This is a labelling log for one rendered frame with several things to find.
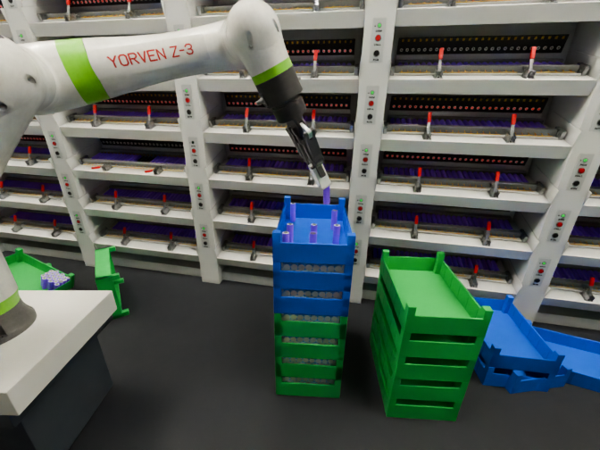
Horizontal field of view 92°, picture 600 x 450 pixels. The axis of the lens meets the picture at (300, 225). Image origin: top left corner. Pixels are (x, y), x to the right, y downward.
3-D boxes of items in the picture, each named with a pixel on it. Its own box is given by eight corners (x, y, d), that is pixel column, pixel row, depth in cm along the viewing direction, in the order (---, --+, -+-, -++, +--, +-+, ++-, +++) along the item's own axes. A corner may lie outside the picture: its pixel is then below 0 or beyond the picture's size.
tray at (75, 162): (190, 187, 128) (184, 167, 122) (76, 178, 139) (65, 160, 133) (210, 165, 143) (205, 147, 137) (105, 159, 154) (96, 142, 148)
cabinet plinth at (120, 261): (361, 298, 136) (362, 289, 134) (-7, 248, 175) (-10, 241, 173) (361, 279, 150) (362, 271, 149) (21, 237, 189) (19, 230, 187)
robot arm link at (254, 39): (220, 4, 50) (272, -22, 52) (209, 23, 60) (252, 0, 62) (261, 85, 57) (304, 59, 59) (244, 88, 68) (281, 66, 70)
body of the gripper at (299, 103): (266, 108, 69) (283, 143, 74) (277, 109, 62) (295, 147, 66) (292, 93, 70) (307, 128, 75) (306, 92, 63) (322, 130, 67)
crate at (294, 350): (344, 361, 83) (345, 339, 80) (274, 356, 84) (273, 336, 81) (337, 296, 111) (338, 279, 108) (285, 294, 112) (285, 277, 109)
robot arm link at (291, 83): (302, 60, 59) (287, 64, 67) (254, 88, 58) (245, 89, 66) (313, 89, 63) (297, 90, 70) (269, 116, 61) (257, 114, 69)
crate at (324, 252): (354, 265, 71) (356, 236, 68) (271, 262, 72) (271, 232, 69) (343, 220, 98) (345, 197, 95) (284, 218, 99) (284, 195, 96)
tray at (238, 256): (342, 279, 131) (344, 258, 122) (218, 264, 142) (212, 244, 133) (345, 248, 146) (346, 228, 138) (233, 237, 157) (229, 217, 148)
